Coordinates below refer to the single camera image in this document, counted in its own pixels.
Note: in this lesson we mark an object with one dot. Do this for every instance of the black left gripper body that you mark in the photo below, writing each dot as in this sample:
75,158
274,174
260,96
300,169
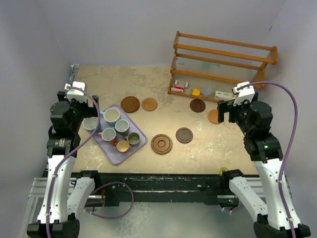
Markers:
81,110

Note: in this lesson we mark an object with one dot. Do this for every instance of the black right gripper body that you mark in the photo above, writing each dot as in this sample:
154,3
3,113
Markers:
237,113

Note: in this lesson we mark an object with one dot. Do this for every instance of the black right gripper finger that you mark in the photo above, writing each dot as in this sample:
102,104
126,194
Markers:
220,110
222,102

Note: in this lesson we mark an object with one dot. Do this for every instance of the light orange wood coaster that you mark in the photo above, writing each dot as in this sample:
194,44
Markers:
213,116

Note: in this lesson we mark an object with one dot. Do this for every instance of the light blue mug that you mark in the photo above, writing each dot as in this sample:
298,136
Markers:
90,124

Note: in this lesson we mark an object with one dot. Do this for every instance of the dark wood coaster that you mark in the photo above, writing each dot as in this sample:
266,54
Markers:
197,105

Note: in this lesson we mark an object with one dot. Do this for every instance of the large blue mug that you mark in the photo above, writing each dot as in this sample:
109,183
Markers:
111,116

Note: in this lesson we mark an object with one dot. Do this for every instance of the dark walnut coaster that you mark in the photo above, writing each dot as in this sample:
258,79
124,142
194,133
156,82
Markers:
184,135

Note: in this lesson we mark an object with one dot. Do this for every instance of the large brown ringed coaster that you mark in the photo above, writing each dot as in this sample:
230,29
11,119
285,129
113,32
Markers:
130,104

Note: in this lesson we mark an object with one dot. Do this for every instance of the large brown grooved coaster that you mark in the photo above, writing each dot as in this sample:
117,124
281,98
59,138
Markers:
161,144

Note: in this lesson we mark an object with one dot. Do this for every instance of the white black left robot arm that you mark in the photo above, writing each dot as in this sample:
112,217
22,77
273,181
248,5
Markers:
60,211

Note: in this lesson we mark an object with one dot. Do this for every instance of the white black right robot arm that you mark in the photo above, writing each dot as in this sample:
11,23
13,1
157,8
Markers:
275,216

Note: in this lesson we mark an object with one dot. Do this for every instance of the teal blue cup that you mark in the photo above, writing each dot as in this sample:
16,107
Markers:
122,126

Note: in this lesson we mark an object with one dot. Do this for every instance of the orange brown cup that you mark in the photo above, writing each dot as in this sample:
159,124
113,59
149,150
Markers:
122,146

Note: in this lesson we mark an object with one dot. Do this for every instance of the olive green cup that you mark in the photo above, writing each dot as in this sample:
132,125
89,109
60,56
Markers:
133,138

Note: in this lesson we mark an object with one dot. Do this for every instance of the green white box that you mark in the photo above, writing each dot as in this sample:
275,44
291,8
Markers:
219,95

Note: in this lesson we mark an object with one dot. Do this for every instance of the clear plastic jar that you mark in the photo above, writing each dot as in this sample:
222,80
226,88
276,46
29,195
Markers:
206,92

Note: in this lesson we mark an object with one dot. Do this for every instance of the yellow small container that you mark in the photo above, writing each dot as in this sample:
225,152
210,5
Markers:
196,92

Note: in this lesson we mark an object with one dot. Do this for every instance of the wooden shelf rack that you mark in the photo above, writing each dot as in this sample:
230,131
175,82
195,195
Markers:
200,61

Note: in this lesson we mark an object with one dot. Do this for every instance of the lavender plastic tray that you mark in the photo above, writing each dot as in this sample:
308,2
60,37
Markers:
109,148

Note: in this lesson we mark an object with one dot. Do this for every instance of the red white box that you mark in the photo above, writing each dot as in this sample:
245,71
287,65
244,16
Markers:
175,88

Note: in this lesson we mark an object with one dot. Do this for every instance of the yellow tape roll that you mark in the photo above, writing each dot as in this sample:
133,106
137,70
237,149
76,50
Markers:
222,170

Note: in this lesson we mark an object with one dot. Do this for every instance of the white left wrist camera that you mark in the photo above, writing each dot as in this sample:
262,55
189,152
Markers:
74,93

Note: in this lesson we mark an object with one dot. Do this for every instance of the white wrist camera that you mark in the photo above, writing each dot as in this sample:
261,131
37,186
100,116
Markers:
244,95
74,93

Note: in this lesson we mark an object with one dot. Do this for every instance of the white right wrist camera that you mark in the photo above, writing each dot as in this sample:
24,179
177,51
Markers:
244,95

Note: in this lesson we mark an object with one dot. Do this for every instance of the red handled white cup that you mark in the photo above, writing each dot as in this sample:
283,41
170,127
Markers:
108,135

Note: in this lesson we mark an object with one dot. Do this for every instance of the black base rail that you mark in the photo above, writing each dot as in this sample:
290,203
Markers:
208,189

